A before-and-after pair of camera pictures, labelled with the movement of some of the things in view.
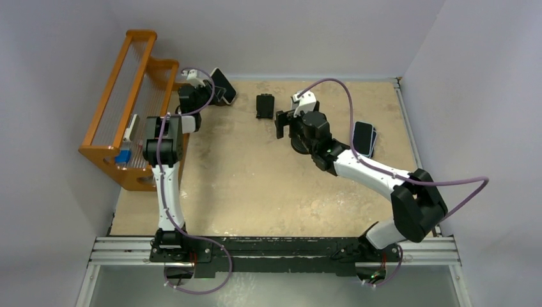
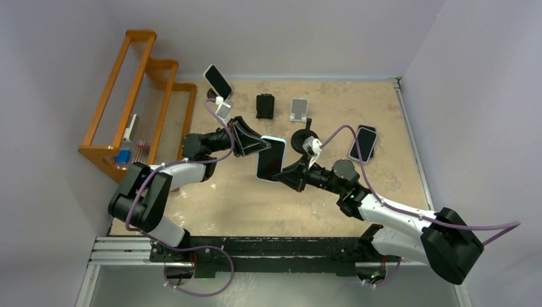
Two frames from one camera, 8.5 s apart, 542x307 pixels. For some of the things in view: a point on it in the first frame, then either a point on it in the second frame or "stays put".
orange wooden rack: x=142 y=86 stays put
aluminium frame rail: x=120 y=251 stays put
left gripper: x=208 y=89 -> x=246 y=141
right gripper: x=287 y=119 -> x=294 y=177
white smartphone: x=220 y=80 stays put
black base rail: x=277 y=254 stays put
